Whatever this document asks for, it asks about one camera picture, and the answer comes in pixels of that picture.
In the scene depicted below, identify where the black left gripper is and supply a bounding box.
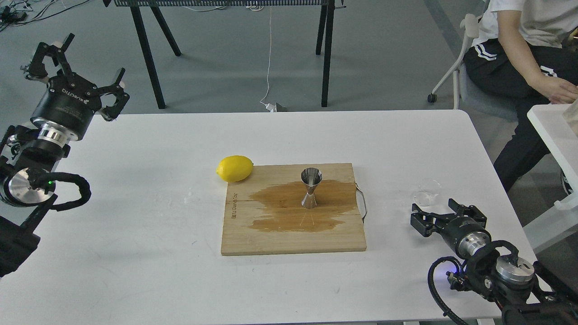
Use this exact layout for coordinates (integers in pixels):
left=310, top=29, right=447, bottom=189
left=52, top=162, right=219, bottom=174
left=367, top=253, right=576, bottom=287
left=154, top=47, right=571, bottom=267
left=20, top=33, right=131, bottom=141

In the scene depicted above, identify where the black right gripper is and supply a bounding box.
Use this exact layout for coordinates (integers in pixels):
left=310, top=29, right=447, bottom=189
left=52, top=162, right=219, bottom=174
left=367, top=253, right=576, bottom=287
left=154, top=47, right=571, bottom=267
left=410, top=198, right=492, bottom=260

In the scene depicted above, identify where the clear glass measuring cup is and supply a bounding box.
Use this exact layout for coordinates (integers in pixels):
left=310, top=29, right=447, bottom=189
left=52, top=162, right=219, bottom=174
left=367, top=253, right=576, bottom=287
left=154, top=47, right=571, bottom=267
left=413, top=178, right=442, bottom=206

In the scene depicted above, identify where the steel double jigger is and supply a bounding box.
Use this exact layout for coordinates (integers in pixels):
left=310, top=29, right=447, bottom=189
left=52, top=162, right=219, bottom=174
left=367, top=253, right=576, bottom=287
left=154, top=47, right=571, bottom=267
left=301, top=168, right=322, bottom=209

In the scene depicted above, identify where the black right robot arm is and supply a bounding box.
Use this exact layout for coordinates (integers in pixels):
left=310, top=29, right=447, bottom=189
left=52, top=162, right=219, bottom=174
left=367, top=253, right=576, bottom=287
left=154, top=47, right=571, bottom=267
left=410, top=198, right=578, bottom=325

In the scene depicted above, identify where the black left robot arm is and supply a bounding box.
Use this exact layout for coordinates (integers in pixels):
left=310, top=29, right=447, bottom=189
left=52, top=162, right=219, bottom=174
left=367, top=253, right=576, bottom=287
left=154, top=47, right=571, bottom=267
left=0, top=34, right=130, bottom=276

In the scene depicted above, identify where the white office chair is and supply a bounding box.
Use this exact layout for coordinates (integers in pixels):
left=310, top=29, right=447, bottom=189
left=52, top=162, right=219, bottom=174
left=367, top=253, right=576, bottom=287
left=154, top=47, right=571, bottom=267
left=427, top=13, right=517, bottom=121

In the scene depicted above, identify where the wooden cutting board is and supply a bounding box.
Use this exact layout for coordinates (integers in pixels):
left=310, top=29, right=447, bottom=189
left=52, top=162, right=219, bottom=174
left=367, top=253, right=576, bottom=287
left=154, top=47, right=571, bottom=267
left=221, top=162, right=367, bottom=256

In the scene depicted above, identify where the yellow lemon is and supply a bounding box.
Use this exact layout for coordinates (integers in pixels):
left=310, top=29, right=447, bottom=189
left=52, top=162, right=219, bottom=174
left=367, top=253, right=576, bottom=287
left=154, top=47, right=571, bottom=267
left=215, top=156, right=254, bottom=182

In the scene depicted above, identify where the seated person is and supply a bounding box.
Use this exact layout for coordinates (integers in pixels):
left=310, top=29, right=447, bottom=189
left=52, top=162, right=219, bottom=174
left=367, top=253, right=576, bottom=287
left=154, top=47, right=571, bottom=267
left=464, top=0, right=578, bottom=191

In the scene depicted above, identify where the black metal table frame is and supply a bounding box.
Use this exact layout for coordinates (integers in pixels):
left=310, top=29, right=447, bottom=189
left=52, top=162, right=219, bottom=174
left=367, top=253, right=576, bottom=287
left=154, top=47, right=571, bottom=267
left=104, top=0, right=345, bottom=111

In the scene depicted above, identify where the white power cable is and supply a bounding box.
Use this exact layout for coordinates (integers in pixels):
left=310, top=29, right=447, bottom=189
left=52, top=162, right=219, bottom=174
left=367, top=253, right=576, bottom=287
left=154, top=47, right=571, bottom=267
left=260, top=5, right=277, bottom=112

